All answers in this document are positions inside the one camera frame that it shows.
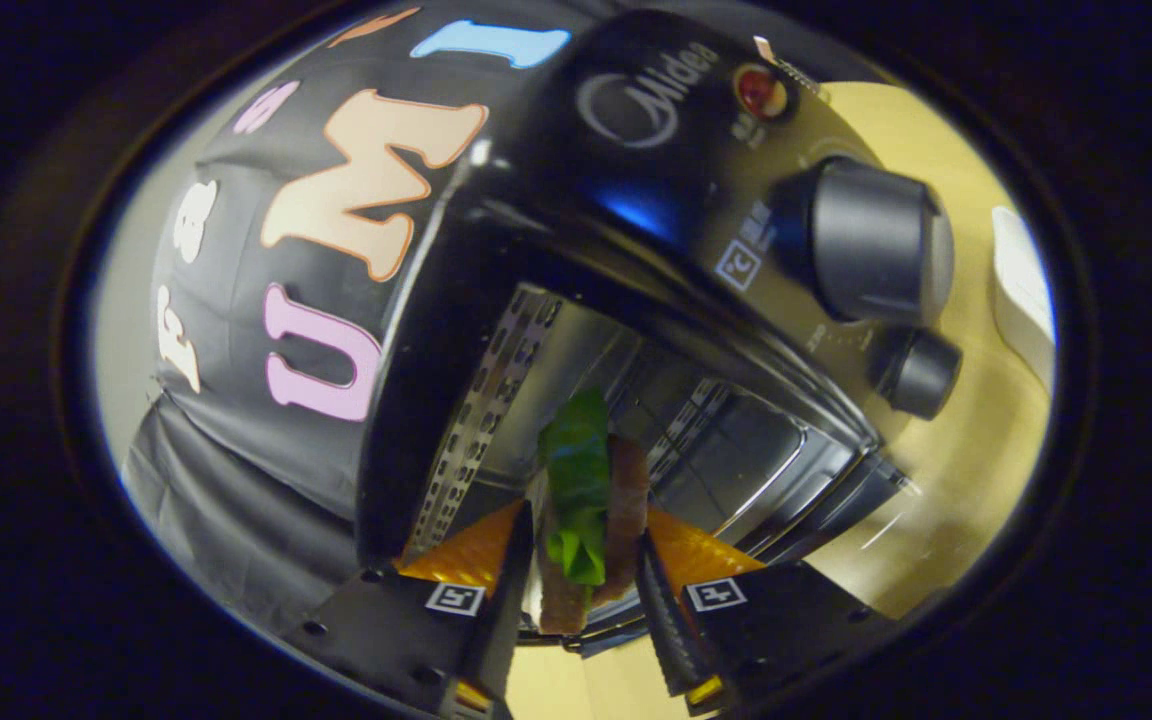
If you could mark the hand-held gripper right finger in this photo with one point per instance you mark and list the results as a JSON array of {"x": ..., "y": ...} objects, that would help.
[{"x": 664, "y": 620}]

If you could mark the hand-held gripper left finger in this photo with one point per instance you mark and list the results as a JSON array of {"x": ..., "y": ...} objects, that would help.
[{"x": 511, "y": 610}]

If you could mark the lettuce sandwich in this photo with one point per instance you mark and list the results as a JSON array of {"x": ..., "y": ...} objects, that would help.
[{"x": 581, "y": 480}]

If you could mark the black toaster oven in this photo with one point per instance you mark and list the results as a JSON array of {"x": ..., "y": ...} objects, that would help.
[{"x": 636, "y": 180}]

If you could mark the black backdrop cloth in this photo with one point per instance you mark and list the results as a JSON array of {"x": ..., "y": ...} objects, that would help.
[{"x": 226, "y": 470}]

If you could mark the white rectangular tray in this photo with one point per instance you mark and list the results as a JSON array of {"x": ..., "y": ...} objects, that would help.
[{"x": 1021, "y": 290}]

